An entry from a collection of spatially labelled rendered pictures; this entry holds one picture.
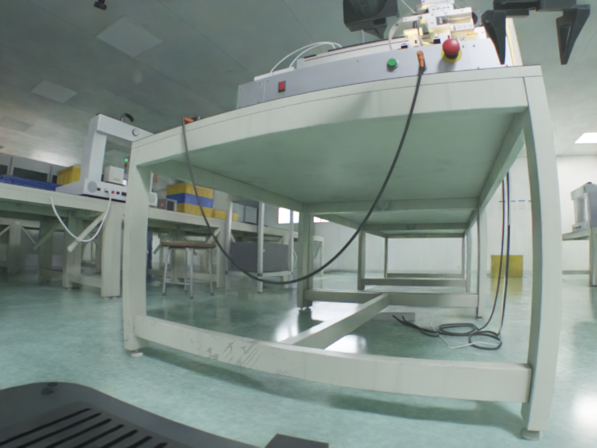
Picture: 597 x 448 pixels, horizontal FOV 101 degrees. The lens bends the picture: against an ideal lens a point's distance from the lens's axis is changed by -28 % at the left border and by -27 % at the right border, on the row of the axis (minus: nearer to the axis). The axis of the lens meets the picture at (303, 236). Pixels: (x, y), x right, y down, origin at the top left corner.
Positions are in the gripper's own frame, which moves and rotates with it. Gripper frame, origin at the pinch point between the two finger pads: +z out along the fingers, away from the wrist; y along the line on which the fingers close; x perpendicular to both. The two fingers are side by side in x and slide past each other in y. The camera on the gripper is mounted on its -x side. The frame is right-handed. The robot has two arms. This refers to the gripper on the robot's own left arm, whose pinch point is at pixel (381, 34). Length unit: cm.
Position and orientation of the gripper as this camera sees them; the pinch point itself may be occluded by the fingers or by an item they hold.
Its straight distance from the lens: 72.7
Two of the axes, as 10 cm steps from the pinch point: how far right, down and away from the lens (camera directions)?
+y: -9.0, 0.1, 4.3
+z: 4.3, 0.6, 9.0
